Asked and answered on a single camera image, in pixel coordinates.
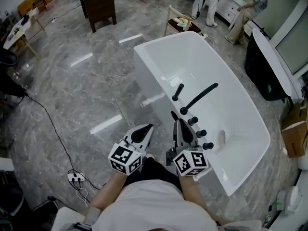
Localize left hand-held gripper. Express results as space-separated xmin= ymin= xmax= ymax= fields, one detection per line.
xmin=107 ymin=123 xmax=154 ymax=177

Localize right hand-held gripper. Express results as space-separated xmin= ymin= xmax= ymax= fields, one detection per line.
xmin=166 ymin=119 xmax=209 ymax=177

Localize person's right forearm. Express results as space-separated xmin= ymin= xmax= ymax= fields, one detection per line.
xmin=179 ymin=176 xmax=217 ymax=220

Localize person's left forearm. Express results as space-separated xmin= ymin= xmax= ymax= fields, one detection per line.
xmin=90 ymin=171 xmax=127 ymax=211

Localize white rectangular bathtub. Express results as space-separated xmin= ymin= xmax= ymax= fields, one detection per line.
xmin=133 ymin=31 xmax=271 ymax=197

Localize person's black trousers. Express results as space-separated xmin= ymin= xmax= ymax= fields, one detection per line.
xmin=125 ymin=157 xmax=183 ymax=192

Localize black curved faucet spout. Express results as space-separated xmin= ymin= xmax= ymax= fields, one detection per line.
xmin=180 ymin=82 xmax=219 ymax=115

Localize person's white shirt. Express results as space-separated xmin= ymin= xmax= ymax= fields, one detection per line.
xmin=51 ymin=179 xmax=262 ymax=231

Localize black freestanding tub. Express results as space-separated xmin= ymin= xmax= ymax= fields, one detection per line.
xmin=244 ymin=28 xmax=292 ymax=102

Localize cardboard box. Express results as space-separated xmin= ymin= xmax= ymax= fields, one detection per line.
xmin=281 ymin=102 xmax=308 ymax=158

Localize beige cloth bundle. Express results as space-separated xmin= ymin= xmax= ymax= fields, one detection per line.
xmin=174 ymin=17 xmax=191 ymax=30

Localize white wooden chair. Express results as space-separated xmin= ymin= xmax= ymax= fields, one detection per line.
xmin=163 ymin=4 xmax=202 ymax=37

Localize white box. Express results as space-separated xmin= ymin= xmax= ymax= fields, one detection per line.
xmin=0 ymin=156 xmax=15 ymax=172

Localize dark wooden vanity cabinet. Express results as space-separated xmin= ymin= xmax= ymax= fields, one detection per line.
xmin=77 ymin=0 xmax=118 ymax=33

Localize white dresser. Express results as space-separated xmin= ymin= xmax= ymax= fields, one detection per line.
xmin=215 ymin=0 xmax=248 ymax=30

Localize white framed window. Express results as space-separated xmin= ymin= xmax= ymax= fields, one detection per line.
xmin=268 ymin=0 xmax=308 ymax=78

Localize white topped wooden table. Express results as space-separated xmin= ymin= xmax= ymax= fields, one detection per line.
xmin=2 ymin=7 xmax=46 ymax=60

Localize small wooden chair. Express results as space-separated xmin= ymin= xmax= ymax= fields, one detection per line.
xmin=32 ymin=0 xmax=48 ymax=12

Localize white cable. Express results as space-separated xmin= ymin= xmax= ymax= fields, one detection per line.
xmin=76 ymin=177 xmax=101 ymax=206

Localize black floor cable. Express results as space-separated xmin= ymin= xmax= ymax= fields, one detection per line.
xmin=24 ymin=94 xmax=78 ymax=178

